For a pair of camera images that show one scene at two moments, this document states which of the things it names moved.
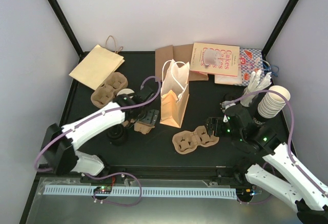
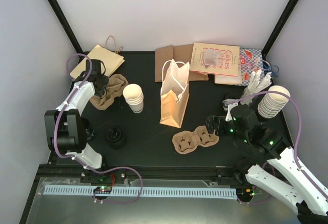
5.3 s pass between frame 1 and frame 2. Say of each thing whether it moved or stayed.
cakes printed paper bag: stayed
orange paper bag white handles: stayed
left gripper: moved
